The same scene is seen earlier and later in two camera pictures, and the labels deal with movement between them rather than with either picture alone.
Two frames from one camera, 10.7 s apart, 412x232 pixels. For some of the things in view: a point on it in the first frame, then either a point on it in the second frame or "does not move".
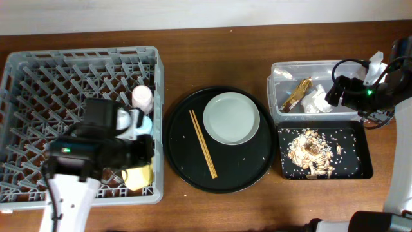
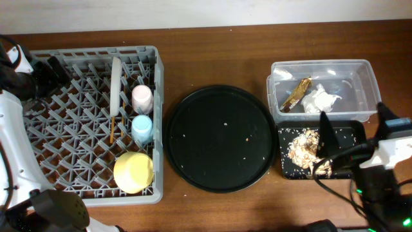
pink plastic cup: [143, 98] does not move
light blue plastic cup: [146, 127] does not move
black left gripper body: [145, 151] to [45, 73]
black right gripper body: [335, 91] to [359, 158]
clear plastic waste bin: [297, 91] does not move
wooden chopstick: [202, 143] to [112, 129]
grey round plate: [231, 118] to [116, 87]
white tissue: [315, 102] does not move
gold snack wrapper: [289, 105] does not move
